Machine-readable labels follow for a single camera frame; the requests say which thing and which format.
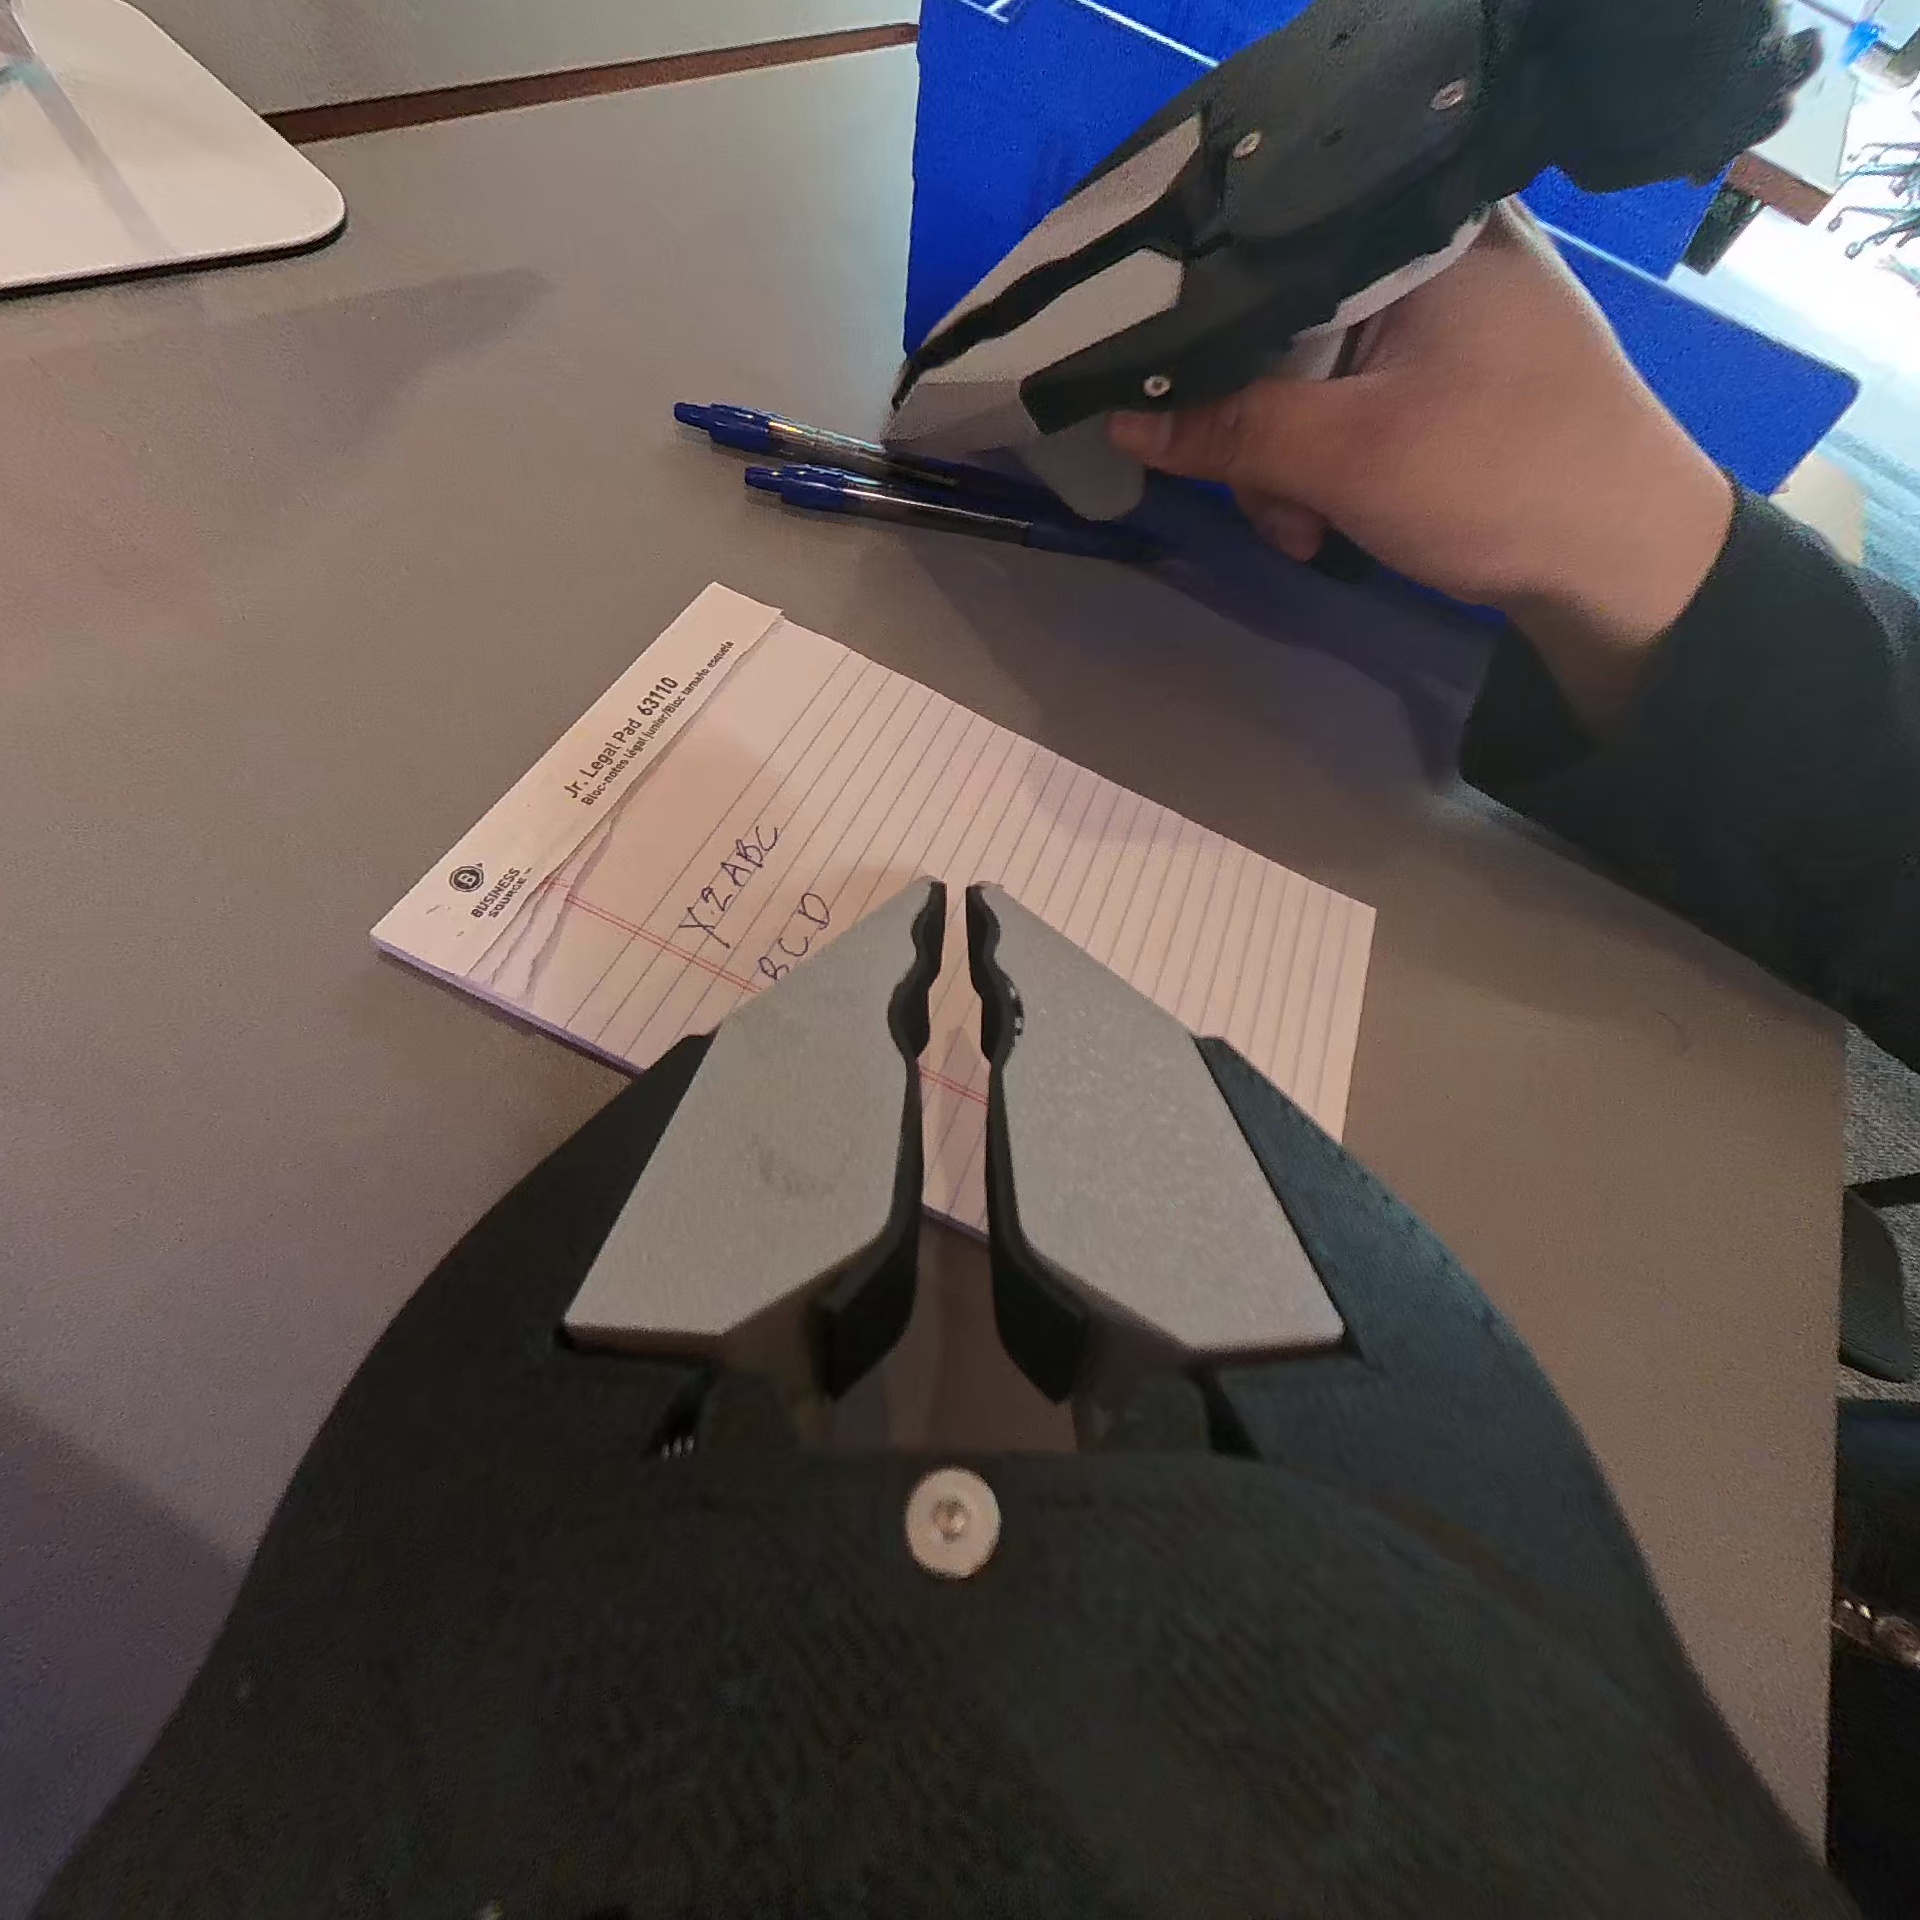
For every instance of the white lined notepad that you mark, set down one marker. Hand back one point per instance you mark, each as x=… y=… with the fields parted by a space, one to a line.
x=931 y=781

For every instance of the person's right forearm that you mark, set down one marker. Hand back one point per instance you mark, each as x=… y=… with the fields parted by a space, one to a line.
x=1769 y=750

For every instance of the flat stand base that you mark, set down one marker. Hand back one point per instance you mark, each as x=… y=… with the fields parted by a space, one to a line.
x=181 y=166

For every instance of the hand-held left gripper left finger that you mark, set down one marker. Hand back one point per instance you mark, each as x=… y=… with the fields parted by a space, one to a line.
x=749 y=1185

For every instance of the blue plastic bin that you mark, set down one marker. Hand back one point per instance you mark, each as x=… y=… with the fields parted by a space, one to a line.
x=1019 y=121

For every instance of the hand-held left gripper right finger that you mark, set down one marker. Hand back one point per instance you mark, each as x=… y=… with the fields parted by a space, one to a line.
x=1154 y=1202

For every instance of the blue ballpoint pen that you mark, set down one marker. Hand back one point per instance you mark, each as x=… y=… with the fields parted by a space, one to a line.
x=809 y=484
x=733 y=426

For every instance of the person's right hand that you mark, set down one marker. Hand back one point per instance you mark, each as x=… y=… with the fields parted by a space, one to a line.
x=1500 y=435

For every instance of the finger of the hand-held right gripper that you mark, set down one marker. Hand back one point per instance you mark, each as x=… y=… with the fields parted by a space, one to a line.
x=1019 y=353
x=1102 y=189

